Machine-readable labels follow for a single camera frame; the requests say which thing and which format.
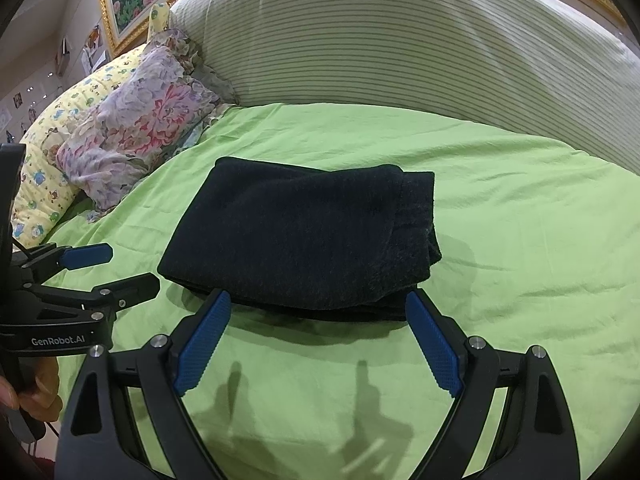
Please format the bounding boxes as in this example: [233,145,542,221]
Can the black fleece pants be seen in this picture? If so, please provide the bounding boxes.
[158,157,442,322]

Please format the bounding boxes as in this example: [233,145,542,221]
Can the person's left hand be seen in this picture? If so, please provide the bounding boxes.
[1,356,63,422]

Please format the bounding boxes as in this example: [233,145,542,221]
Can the yellow cartoon print pillow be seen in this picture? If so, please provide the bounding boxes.
[8,1,174,252]

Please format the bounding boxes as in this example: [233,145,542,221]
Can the light green bed sheet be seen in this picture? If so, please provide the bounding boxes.
[41,102,640,480]

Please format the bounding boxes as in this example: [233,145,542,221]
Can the floral pink pillow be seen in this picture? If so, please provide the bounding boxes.
[55,28,239,216]

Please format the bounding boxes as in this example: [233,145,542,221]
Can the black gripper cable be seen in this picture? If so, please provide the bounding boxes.
[27,418,61,461]

